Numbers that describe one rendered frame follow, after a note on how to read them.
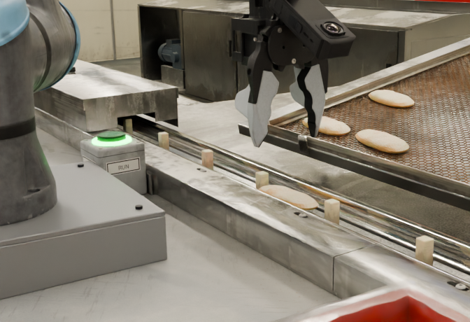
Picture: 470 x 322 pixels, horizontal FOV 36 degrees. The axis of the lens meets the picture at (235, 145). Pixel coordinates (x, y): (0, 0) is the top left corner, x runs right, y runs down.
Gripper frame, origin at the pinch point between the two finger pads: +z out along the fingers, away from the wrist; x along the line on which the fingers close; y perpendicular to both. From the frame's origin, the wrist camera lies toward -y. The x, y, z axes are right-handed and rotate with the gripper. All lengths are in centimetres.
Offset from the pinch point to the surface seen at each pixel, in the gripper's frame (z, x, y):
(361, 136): 2.8, -13.9, 2.4
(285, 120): 3.3, -13.4, 19.0
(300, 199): 7.3, 0.5, -2.9
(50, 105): 5, 9, 63
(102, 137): 2.6, 14.8, 23.2
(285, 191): 7.2, 0.4, 0.4
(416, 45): 21, -212, 181
